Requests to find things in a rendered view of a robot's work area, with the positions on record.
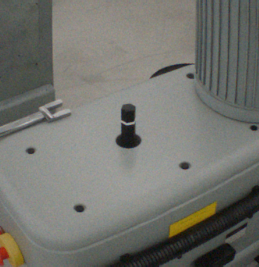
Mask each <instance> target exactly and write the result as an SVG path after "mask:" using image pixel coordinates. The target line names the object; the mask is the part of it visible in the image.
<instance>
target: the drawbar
mask: <svg viewBox="0 0 259 267"><path fill-rule="evenodd" d="M135 119H136V106H135V105H133V104H123V106H122V108H121V120H122V121H123V122H125V123H131V122H134V121H135ZM121 144H122V147H123V148H125V149H132V148H135V147H136V122H135V123H134V124H130V125H125V124H123V123H122V122H121Z"/></svg>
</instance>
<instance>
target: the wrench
mask: <svg viewBox="0 0 259 267"><path fill-rule="evenodd" d="M62 105H63V103H62V101H61V100H60V99H59V100H56V101H55V102H51V103H49V104H46V105H45V106H42V107H40V108H38V112H37V113H34V114H31V115H29V116H27V117H25V118H22V119H20V120H16V121H14V122H11V123H9V124H6V125H4V126H2V127H0V137H2V136H7V135H8V134H11V133H13V132H15V131H19V130H22V129H24V128H26V127H29V126H31V125H33V124H36V123H40V122H42V121H45V120H46V121H47V122H53V121H58V120H61V119H63V118H66V117H68V116H70V115H71V111H70V110H69V109H65V110H64V111H60V112H58V113H54V114H50V113H49V111H50V110H53V109H55V108H58V107H60V106H62Z"/></svg>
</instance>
